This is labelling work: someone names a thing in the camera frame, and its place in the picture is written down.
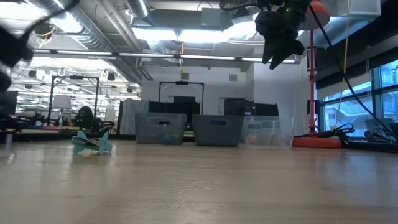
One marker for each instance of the red desk lamp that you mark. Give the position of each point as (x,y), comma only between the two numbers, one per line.
(312,93)

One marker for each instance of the blue plastic bin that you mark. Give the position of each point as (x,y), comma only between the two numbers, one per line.
(217,133)

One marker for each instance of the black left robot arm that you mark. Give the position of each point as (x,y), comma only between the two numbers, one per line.
(12,46)

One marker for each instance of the silver ventilation duct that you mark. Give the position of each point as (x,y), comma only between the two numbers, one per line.
(138,7)

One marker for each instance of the black gantry frame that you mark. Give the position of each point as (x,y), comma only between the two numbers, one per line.
(181,82)
(74,77)

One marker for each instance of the background black robot arm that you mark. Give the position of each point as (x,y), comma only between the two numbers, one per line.
(84,116)

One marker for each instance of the clear plastic bin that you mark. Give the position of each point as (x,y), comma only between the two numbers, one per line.
(270,124)

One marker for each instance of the smoke grey plastic bin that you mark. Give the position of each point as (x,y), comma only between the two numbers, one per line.
(161,130)

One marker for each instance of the black monitor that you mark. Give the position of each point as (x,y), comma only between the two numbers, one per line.
(8,102)

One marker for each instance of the long ceiling light strip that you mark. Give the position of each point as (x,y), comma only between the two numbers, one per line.
(205,57)

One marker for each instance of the grey cloth cover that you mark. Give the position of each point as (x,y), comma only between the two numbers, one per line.
(132,115)

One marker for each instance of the black equipment cabinet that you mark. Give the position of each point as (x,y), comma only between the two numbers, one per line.
(248,109)
(174,107)

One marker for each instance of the pink stapler remover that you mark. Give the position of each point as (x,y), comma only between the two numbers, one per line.
(252,139)

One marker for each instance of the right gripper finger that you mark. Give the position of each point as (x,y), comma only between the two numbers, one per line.
(280,54)
(268,48)

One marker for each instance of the teal stapler remover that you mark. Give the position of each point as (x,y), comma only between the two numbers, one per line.
(105,144)

